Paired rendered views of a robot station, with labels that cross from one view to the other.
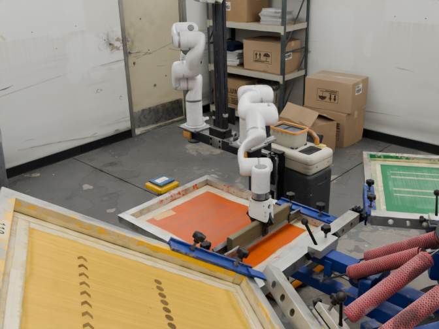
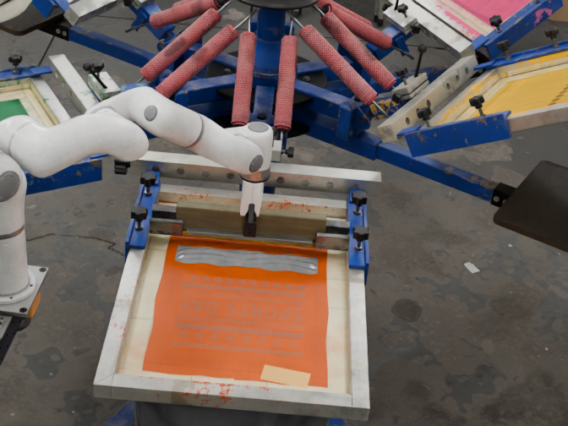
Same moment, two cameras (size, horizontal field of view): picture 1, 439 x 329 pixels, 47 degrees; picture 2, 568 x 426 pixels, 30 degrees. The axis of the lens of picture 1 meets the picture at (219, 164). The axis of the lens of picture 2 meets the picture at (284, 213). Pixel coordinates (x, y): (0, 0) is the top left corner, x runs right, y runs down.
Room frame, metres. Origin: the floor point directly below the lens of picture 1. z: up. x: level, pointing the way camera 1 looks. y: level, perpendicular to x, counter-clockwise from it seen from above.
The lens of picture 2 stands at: (3.33, 1.46, 2.57)
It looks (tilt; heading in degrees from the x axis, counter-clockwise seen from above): 34 degrees down; 225
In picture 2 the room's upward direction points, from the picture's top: 6 degrees clockwise
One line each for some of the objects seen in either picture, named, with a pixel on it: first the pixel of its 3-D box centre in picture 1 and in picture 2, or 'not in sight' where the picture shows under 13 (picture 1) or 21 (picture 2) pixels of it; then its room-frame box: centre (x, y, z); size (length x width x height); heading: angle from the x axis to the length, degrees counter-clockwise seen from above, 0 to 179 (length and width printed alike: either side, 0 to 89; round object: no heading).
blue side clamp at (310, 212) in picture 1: (304, 215); (143, 219); (2.00, -0.38, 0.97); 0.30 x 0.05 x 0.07; 46
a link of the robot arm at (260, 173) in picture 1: (262, 173); (242, 147); (1.86, -0.17, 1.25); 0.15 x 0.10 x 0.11; 0
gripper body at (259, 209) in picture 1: (260, 206); (253, 188); (1.82, -0.16, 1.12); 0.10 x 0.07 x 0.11; 46
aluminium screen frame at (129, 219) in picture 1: (224, 222); (243, 287); (1.96, -0.01, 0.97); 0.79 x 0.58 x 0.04; 46
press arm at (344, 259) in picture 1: (334, 260); not in sight; (1.57, -0.42, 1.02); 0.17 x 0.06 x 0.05; 46
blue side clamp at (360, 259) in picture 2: not in sight; (356, 238); (1.59, 0.01, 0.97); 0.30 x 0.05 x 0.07; 46
